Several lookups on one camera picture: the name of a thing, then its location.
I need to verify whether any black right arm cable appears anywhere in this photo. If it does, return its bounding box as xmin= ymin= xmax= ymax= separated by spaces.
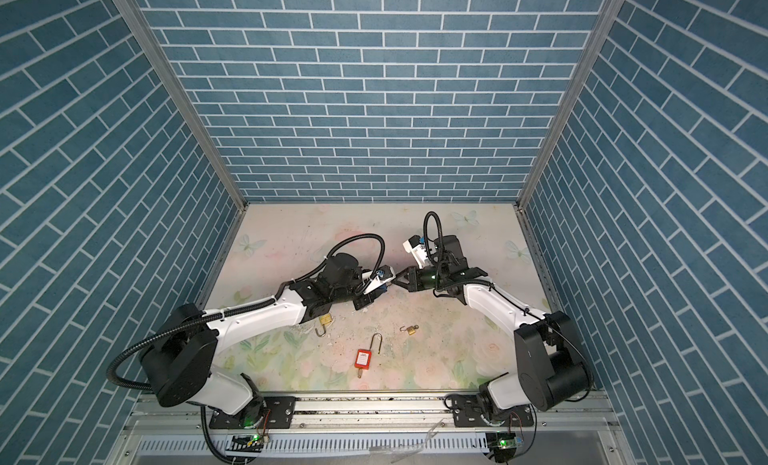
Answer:
xmin=422 ymin=210 xmax=595 ymax=404

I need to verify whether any aluminium left corner post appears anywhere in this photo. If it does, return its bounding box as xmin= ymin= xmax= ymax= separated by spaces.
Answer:
xmin=103 ymin=0 xmax=248 ymax=212

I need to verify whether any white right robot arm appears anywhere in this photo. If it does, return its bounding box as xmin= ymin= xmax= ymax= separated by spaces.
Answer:
xmin=398 ymin=235 xmax=593 ymax=420

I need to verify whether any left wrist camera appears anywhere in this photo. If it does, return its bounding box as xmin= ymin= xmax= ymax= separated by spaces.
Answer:
xmin=361 ymin=265 xmax=395 ymax=295

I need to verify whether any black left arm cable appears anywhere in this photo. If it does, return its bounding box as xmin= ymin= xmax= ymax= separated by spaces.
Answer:
xmin=105 ymin=233 xmax=386 ymax=392

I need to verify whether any aluminium corner post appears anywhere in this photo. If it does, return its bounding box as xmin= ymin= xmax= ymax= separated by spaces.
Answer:
xmin=517 ymin=0 xmax=632 ymax=211
xmin=103 ymin=0 xmax=248 ymax=212

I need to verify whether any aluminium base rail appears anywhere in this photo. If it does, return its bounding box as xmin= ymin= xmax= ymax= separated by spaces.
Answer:
xmin=104 ymin=391 xmax=637 ymax=465

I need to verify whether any red safety padlock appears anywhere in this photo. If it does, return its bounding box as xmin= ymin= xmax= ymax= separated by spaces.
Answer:
xmin=354 ymin=332 xmax=383 ymax=378

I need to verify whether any small brass padlock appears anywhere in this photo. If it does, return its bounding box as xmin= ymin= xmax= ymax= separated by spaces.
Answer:
xmin=400 ymin=325 xmax=419 ymax=335

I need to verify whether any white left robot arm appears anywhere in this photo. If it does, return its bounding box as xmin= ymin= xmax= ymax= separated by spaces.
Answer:
xmin=140 ymin=253 xmax=395 ymax=416

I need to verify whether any brass padlock with key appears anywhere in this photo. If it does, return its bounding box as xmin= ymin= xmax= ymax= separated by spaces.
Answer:
xmin=315 ymin=313 xmax=333 ymax=337

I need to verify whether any aluminium right corner post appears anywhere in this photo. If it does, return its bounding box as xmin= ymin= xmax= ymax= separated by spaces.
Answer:
xmin=517 ymin=0 xmax=632 ymax=211

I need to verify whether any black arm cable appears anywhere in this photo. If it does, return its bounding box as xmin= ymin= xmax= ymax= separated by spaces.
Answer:
xmin=422 ymin=210 xmax=595 ymax=404
xmin=105 ymin=233 xmax=386 ymax=392

